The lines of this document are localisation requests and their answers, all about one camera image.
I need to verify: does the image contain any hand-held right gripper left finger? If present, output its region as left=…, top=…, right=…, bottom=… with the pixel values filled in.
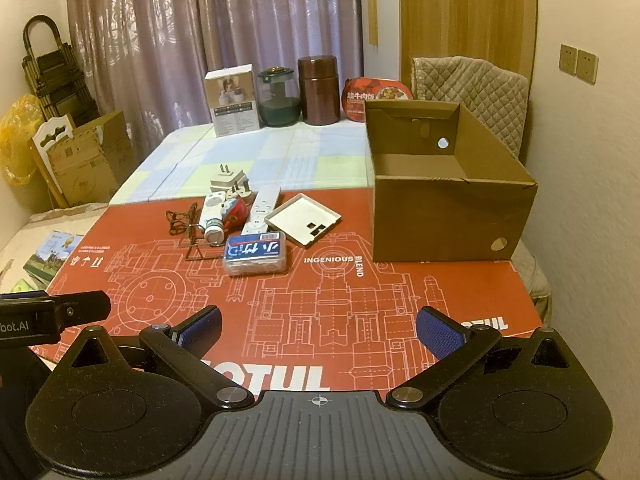
left=44, top=305, right=256, bottom=410

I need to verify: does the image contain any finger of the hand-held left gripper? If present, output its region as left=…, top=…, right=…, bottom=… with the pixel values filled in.
left=0, top=289, right=47, bottom=303
left=50, top=291, right=112, bottom=330

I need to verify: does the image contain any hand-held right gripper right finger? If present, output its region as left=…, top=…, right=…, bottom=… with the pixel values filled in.
left=387, top=305, right=596, bottom=410

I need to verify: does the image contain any clear blue-label plastic box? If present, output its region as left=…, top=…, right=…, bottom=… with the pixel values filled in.
left=222, top=231, right=291, bottom=277

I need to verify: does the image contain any small white bottle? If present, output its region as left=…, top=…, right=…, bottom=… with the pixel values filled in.
left=199, top=191, right=228, bottom=242

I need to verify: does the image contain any brown cardboard box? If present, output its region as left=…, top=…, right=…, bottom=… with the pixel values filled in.
left=47, top=110, right=133, bottom=206
left=364, top=99, right=539, bottom=264

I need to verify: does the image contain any white remote control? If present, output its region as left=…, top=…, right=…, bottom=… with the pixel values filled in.
left=241, top=186, right=282, bottom=235

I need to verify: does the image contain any white three-pin plug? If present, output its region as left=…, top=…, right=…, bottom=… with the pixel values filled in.
left=225, top=181, right=257, bottom=203

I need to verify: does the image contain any white square tray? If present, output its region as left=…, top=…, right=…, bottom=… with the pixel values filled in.
left=263, top=192, right=343, bottom=248

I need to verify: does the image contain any white two-prong charger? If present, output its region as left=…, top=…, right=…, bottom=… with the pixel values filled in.
left=209, top=162, right=250, bottom=192

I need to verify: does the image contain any green picture box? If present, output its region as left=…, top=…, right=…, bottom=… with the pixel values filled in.
left=22, top=231, right=83, bottom=281

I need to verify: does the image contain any red printed cardboard sheet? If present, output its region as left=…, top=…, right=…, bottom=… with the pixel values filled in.
left=45, top=187, right=546, bottom=393

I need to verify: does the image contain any red white blue toy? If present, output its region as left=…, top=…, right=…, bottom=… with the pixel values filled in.
left=222, top=197, right=249, bottom=226

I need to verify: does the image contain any flattened brown cardboard box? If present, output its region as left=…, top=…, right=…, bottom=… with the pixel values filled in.
left=47, top=110, right=133, bottom=206

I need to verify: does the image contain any yellow plastic bag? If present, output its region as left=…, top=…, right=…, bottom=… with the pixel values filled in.
left=0, top=94, right=41, bottom=186

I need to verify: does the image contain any white carved wooden board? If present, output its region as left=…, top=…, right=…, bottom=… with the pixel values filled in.
left=27, top=114, right=76, bottom=208

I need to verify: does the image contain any pastel checkered blanket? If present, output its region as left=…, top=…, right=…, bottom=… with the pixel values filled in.
left=107, top=122, right=376, bottom=206

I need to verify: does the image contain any white product box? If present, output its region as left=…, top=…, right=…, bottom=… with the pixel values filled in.
left=204, top=65, right=261, bottom=137

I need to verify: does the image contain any black folding hand trolley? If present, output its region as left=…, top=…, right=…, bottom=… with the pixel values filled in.
left=21, top=15, right=98, bottom=121

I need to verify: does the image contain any green glass jar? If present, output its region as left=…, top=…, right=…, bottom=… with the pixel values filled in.
left=257, top=66, right=302, bottom=126

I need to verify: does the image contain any beige quilted cushion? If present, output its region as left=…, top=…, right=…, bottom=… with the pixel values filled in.
left=411, top=56, right=531, bottom=166

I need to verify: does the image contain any red instant rice bowl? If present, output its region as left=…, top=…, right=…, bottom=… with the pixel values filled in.
left=341, top=77, right=415, bottom=123

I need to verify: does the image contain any brown metal canister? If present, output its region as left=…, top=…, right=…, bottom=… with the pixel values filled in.
left=297, top=56, right=341, bottom=126

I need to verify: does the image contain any mauve sheer curtain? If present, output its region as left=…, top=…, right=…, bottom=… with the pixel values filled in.
left=65, top=0, right=363, bottom=196

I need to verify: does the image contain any wooden door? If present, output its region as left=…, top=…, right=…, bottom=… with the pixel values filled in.
left=397, top=0, right=538, bottom=78

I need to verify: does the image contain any beige wall socket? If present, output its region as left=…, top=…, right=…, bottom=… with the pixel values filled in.
left=559, top=43, right=580, bottom=75
left=576, top=49, right=599, bottom=86

